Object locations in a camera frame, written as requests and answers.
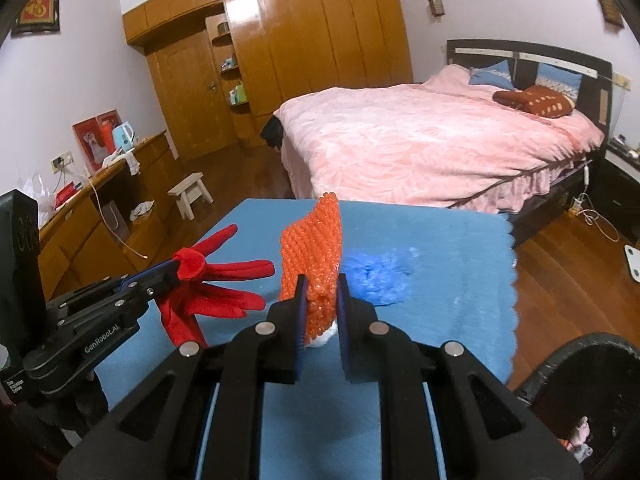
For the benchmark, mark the pink white crumpled cloth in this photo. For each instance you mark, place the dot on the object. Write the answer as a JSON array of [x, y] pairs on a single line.
[[324, 339]]

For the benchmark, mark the light blue kettle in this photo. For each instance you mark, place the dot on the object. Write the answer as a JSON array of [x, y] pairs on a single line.
[[122, 136]]

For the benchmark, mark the wooden wardrobe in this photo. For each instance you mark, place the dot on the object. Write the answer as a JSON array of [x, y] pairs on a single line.
[[320, 35]]

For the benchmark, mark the small shelf bottles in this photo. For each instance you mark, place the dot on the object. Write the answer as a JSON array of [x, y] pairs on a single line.
[[229, 62]]

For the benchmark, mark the red box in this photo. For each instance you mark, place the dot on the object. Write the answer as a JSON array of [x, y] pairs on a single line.
[[67, 195]]

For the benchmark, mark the white bathroom scale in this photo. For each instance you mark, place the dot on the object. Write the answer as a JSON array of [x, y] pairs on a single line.
[[632, 265]]

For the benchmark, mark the crumpled blue plastic bag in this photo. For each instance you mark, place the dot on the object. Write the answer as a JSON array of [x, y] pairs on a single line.
[[375, 275]]

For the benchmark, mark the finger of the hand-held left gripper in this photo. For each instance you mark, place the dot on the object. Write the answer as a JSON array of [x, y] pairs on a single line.
[[152, 290], [145, 276]]

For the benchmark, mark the blue pillow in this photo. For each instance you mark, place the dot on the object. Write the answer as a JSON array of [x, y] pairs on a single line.
[[557, 76], [492, 76]]

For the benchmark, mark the small pink item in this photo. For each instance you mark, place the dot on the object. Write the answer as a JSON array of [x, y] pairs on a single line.
[[582, 430]]

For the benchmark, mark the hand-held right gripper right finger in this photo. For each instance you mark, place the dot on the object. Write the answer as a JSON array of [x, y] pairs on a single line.
[[342, 320]]

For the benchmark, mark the pink blanket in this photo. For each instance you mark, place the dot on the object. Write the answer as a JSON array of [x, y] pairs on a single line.
[[425, 140]]

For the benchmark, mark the large wall lamp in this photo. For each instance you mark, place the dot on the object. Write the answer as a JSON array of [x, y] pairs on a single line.
[[610, 8]]

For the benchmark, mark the red framed wall art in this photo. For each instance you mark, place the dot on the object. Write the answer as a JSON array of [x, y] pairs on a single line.
[[37, 7]]

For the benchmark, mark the wooden door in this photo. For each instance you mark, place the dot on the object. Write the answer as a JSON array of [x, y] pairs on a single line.
[[190, 100]]

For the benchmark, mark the dark nightstand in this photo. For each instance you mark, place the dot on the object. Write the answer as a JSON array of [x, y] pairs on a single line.
[[620, 195]]

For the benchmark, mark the blue table cloth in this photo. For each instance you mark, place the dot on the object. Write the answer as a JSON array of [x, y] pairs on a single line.
[[450, 285]]

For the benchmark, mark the white blanket controller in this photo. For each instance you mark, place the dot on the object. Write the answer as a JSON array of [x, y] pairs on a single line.
[[586, 175]]

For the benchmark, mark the red framed photo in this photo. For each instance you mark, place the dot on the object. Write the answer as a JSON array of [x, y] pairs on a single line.
[[107, 115], [89, 145]]

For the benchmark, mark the bedside wall socket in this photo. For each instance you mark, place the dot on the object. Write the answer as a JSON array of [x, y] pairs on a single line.
[[621, 79]]

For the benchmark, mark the white wooden stool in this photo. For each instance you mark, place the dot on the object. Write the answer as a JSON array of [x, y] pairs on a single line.
[[187, 183]]

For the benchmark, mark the white plastic bag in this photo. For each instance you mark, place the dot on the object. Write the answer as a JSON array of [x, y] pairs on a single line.
[[35, 192]]

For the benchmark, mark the long wooden dresser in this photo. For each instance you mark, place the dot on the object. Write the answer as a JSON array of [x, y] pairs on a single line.
[[70, 255]]

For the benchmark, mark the black trash bin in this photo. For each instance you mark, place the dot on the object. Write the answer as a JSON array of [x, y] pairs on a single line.
[[550, 360]]

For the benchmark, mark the red glove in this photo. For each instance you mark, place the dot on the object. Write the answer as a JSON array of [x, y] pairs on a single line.
[[220, 305]]

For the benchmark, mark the white paper bag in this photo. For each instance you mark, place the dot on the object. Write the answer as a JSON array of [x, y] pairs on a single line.
[[116, 220]]

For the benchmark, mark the black clothing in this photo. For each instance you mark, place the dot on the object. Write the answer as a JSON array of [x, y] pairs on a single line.
[[272, 132]]

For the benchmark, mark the small wall lamp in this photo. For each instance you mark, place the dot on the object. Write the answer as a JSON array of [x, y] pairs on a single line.
[[436, 6]]

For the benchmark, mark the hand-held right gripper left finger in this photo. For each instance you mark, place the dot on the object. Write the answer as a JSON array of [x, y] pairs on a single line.
[[301, 320]]

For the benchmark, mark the brown dotted pillow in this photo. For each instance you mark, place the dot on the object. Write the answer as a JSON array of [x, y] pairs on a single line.
[[537, 101]]

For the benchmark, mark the dark wooden bed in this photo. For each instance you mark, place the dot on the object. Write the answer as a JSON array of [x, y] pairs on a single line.
[[460, 60]]

